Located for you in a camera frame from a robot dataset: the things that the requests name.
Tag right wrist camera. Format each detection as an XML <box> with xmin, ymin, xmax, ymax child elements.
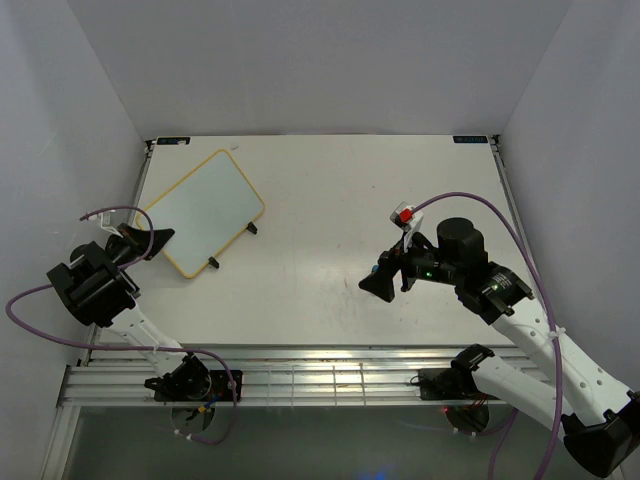
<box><xmin>390</xmin><ymin>202</ymin><xmax>423</xmax><ymax>253</ymax></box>

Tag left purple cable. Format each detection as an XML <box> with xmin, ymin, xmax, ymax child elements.
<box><xmin>5</xmin><ymin>205</ymin><xmax>239</xmax><ymax>446</ymax></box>

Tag blue table label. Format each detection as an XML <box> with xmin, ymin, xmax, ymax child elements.
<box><xmin>156</xmin><ymin>137</ymin><xmax>191</xmax><ymax>146</ymax></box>
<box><xmin>452</xmin><ymin>135</ymin><xmax>489</xmax><ymax>144</ymax></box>

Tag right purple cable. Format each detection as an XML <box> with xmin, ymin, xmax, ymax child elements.
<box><xmin>412</xmin><ymin>191</ymin><xmax>564</xmax><ymax>480</ymax></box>

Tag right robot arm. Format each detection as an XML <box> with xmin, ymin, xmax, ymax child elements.
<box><xmin>359</xmin><ymin>218</ymin><xmax>639</xmax><ymax>478</ymax></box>

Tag purple cable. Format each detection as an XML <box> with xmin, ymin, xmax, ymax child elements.
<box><xmin>412</xmin><ymin>191</ymin><xmax>564</xmax><ymax>480</ymax></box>
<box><xmin>5</xmin><ymin>205</ymin><xmax>239</xmax><ymax>446</ymax></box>

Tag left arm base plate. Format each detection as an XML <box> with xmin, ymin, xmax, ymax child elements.
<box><xmin>144</xmin><ymin>369</ymin><xmax>232</xmax><ymax>403</ymax></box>

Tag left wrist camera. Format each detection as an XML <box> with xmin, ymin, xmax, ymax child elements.
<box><xmin>80</xmin><ymin>209</ymin><xmax>122</xmax><ymax>237</ymax></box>

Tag right blue table label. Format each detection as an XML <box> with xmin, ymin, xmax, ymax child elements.
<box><xmin>452</xmin><ymin>135</ymin><xmax>489</xmax><ymax>144</ymax></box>

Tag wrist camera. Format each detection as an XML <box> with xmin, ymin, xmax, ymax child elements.
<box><xmin>80</xmin><ymin>209</ymin><xmax>122</xmax><ymax>237</ymax></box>
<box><xmin>390</xmin><ymin>202</ymin><xmax>423</xmax><ymax>253</ymax></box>

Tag yellow framed whiteboard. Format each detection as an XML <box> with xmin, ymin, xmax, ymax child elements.
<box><xmin>135</xmin><ymin>149</ymin><xmax>265</xmax><ymax>279</ymax></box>

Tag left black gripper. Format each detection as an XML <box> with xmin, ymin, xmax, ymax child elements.
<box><xmin>109</xmin><ymin>223</ymin><xmax>174</xmax><ymax>270</ymax></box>

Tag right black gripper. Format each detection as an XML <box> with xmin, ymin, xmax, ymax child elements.
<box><xmin>358</xmin><ymin>227</ymin><xmax>462</xmax><ymax>302</ymax></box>

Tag left blue table label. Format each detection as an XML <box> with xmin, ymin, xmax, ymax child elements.
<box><xmin>156</xmin><ymin>137</ymin><xmax>191</xmax><ymax>146</ymax></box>

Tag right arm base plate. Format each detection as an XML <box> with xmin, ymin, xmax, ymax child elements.
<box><xmin>409</xmin><ymin>368</ymin><xmax>479</xmax><ymax>400</ymax></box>

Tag black wire whiteboard stand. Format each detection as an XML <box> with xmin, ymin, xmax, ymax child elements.
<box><xmin>207</xmin><ymin>222</ymin><xmax>259</xmax><ymax>270</ymax></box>

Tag aluminium rail frame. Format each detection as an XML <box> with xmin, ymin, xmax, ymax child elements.
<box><xmin>39</xmin><ymin>134</ymin><xmax>626</xmax><ymax>480</ymax></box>

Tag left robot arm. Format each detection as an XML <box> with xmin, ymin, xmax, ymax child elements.
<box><xmin>47</xmin><ymin>224</ymin><xmax>213</xmax><ymax>401</ymax></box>

